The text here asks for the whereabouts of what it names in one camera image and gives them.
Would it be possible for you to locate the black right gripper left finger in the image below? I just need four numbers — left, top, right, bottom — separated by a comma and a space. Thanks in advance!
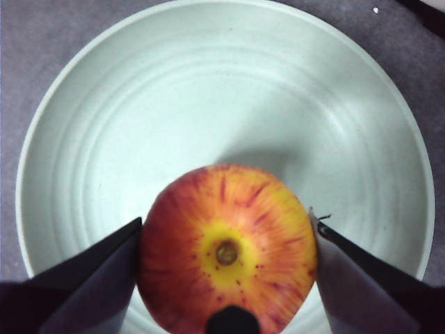
0, 216, 143, 334

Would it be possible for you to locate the red yellow apple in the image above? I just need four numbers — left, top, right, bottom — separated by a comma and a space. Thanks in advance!
136, 163, 319, 334

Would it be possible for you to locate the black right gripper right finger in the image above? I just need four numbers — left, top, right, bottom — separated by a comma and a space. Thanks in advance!
308, 206, 445, 334

